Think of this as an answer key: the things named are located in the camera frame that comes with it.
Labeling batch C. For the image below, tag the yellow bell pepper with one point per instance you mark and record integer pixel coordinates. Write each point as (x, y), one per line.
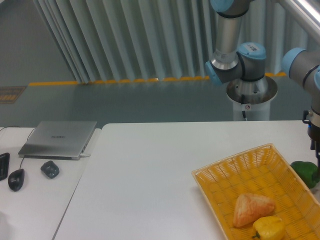
(269, 228)

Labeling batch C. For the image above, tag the aluminium frame bar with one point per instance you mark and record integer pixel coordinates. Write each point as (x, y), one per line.
(307, 15)

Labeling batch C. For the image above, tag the small black clip gadget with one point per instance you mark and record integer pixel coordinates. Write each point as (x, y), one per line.
(50, 169)

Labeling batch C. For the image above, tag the triangular golden bread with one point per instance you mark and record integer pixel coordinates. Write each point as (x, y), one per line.
(249, 207)

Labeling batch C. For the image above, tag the black keyboard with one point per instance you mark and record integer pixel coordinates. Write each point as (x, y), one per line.
(4, 165)

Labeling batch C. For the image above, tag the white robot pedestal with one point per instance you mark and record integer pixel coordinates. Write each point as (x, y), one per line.
(251, 100)

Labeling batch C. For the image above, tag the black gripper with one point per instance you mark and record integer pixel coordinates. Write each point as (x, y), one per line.
(312, 119)

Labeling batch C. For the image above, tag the silver closed laptop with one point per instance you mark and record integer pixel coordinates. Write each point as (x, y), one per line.
(61, 140)

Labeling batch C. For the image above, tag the green bell pepper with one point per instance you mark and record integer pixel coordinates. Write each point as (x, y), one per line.
(307, 171)

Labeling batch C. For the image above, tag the yellow woven basket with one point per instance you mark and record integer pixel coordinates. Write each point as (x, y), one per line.
(263, 171)

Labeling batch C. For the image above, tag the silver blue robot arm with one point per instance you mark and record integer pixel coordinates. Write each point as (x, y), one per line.
(302, 66)

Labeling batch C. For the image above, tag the white pleated curtain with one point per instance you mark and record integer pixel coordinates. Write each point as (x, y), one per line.
(133, 39)

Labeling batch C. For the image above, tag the black computer mouse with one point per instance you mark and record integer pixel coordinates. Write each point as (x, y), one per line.
(16, 179)

